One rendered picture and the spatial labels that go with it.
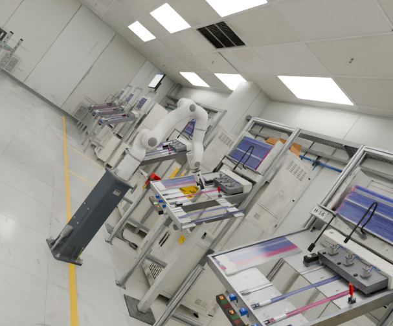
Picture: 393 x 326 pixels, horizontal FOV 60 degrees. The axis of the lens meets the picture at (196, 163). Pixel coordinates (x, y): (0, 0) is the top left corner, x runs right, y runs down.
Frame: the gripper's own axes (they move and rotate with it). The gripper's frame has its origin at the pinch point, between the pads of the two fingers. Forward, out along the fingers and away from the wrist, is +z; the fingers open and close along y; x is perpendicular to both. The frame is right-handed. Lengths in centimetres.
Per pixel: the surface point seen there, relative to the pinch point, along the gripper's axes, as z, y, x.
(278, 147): -11, -8, -73
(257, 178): 8.0, -10.0, -47.4
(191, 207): 9.1, -11.0, 14.7
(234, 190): 13.1, -4.9, -26.9
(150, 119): 35, 462, -38
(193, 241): 19, -42, 26
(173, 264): 30, -43, 46
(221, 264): 2, -98, 23
